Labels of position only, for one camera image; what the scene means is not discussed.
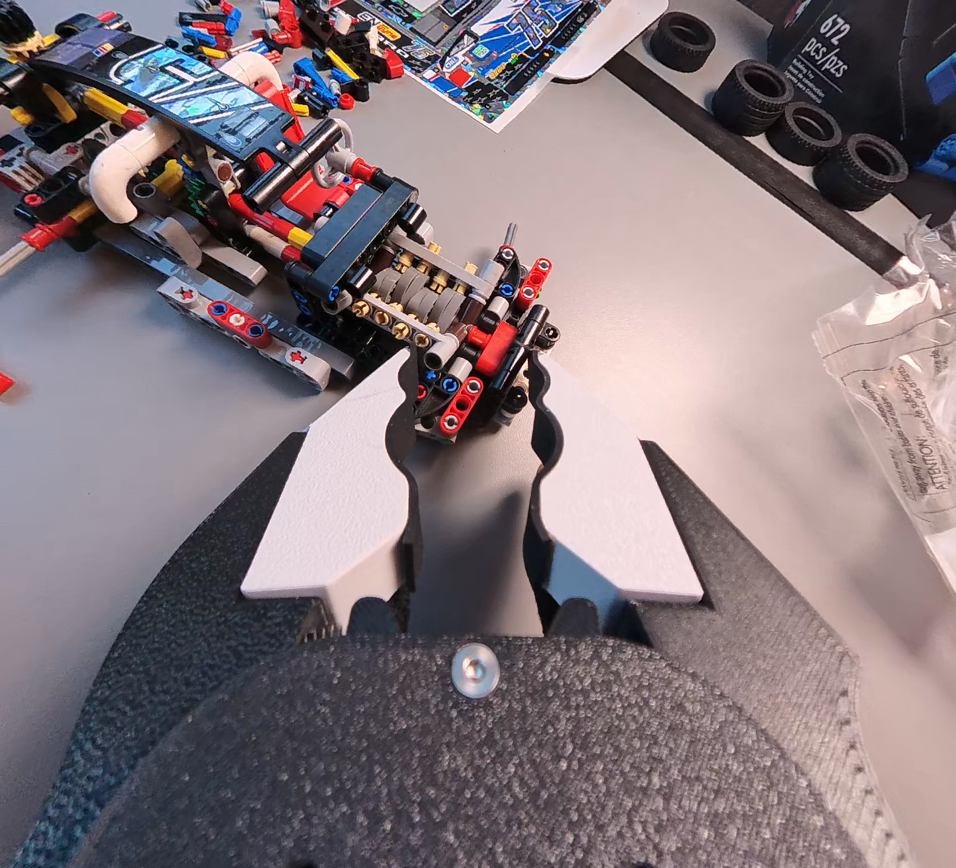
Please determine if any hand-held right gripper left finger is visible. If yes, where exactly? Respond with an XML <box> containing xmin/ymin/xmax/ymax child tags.
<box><xmin>239</xmin><ymin>347</ymin><xmax>423</xmax><ymax>634</ymax></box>

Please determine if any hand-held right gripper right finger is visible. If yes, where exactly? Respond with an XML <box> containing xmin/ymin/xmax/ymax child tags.
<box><xmin>523</xmin><ymin>353</ymin><xmax>705</xmax><ymax>634</ymax></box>

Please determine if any lego race car model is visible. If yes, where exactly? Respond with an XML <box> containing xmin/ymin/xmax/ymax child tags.
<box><xmin>0</xmin><ymin>0</ymin><xmax>557</xmax><ymax>436</ymax></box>

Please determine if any pile of mixed lego pieces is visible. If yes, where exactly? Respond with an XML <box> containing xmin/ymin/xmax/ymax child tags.
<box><xmin>175</xmin><ymin>0</ymin><xmax>408</xmax><ymax>118</ymax></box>

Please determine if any black lego box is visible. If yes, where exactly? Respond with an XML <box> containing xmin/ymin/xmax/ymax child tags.
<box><xmin>768</xmin><ymin>0</ymin><xmax>956</xmax><ymax>163</ymax></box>

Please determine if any clear plastic bag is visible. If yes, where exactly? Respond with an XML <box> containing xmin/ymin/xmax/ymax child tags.
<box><xmin>813</xmin><ymin>211</ymin><xmax>956</xmax><ymax>604</ymax></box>

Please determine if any black rubber tire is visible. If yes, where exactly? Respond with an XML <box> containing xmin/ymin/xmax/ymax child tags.
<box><xmin>765</xmin><ymin>101</ymin><xmax>843</xmax><ymax>167</ymax></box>
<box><xmin>648</xmin><ymin>11</ymin><xmax>717</xmax><ymax>73</ymax></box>
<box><xmin>813</xmin><ymin>132</ymin><xmax>911</xmax><ymax>212</ymax></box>
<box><xmin>711</xmin><ymin>59</ymin><xmax>795</xmax><ymax>136</ymax></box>

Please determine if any holographic sticker sheet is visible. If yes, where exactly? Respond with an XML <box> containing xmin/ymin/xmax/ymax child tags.
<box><xmin>228</xmin><ymin>0</ymin><xmax>621</xmax><ymax>133</ymax></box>

